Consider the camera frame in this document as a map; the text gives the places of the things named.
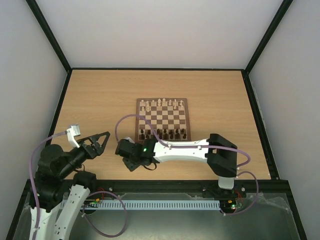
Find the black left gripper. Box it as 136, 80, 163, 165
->
59, 130, 111, 178

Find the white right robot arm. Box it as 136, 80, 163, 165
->
115, 133, 238, 196

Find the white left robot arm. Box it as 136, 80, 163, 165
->
29, 136, 107, 240

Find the wooden chess board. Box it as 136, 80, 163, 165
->
134, 97, 192, 143

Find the clear plastic sheet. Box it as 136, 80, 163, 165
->
245, 192, 293, 214

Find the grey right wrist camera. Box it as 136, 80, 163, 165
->
124, 137, 135, 143

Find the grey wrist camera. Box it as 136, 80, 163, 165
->
124, 137, 135, 143
66, 123, 81, 148

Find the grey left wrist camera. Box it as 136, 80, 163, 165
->
66, 123, 81, 148

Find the white slotted cable duct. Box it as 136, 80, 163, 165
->
61, 198, 221, 211

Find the black enclosure frame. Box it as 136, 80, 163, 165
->
6, 0, 307, 240

